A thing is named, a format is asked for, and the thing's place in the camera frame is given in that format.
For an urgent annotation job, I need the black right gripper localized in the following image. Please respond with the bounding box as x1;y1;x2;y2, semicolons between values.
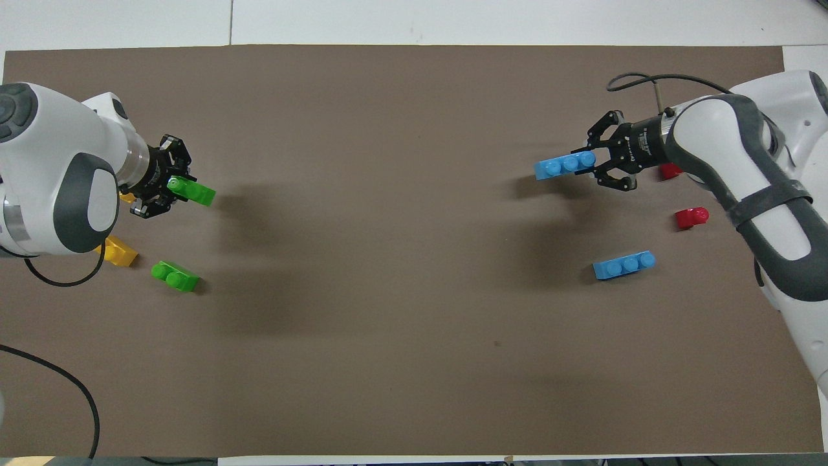
587;110;670;193

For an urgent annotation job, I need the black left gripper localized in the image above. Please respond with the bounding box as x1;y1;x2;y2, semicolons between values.
133;134;193;219

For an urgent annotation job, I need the green two-stud block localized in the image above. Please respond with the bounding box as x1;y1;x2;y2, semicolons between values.
151;260;201;293
167;176;216;207

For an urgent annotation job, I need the blue three-stud block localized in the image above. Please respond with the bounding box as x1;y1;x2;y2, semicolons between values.
534;151;597;181
593;250;656;280

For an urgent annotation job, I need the brown table mat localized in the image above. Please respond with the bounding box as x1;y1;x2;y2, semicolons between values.
0;44;825;458

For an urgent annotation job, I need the black right arm wrist cable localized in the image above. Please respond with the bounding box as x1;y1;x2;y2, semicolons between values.
607;72;735;112

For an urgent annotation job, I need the black arm wrist cable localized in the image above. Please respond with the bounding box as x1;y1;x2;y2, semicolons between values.
607;72;735;112
25;243;107;287

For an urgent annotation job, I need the black left arm wrist cable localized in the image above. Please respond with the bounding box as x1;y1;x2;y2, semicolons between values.
25;243;107;287

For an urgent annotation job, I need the black left arm shoulder cable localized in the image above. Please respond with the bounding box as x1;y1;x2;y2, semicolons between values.
0;344;101;459

